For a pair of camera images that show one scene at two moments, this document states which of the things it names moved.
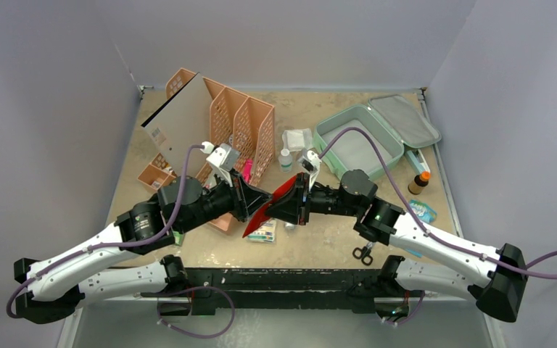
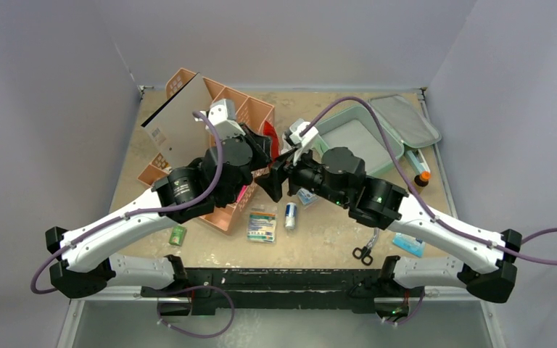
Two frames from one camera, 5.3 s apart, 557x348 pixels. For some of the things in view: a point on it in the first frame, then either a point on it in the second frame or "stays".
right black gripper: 302,201 to 289,170
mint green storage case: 392,122 stays
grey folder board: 183,120 stays
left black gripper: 254,197 to 261,145
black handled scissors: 363,253 stays
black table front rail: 342,291 stays
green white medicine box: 265,233 stays
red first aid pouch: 285,203 to 269,130
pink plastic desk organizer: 242,132 stays
